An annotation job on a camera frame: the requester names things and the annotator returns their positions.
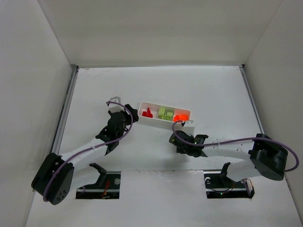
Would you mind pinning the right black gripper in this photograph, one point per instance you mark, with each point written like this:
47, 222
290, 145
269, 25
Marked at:
178, 138

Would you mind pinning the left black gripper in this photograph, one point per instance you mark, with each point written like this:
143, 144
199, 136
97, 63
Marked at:
128, 113

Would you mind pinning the red half-round lego piece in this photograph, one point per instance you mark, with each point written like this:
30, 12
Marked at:
148, 114

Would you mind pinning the orange round lego piece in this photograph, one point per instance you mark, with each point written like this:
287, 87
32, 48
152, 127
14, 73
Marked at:
183, 117

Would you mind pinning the orange half-round lego piece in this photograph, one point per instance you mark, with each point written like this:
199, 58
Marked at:
176, 118

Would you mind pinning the green lego brick studs up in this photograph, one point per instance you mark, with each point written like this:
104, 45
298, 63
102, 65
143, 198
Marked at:
161, 111

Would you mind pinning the green lego brick underside up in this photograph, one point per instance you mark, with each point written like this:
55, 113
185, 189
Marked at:
169, 115

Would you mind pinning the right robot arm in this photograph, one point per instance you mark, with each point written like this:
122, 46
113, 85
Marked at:
265, 158

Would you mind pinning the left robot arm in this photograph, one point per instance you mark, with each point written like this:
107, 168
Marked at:
59, 174

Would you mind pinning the white three-compartment tray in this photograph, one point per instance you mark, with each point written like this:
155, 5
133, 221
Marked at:
156, 115

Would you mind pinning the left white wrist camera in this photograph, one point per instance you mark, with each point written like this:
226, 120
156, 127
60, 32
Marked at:
114, 105

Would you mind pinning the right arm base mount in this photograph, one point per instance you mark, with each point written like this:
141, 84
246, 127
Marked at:
219, 186

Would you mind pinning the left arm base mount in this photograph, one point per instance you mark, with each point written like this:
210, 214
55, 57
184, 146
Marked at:
105, 187

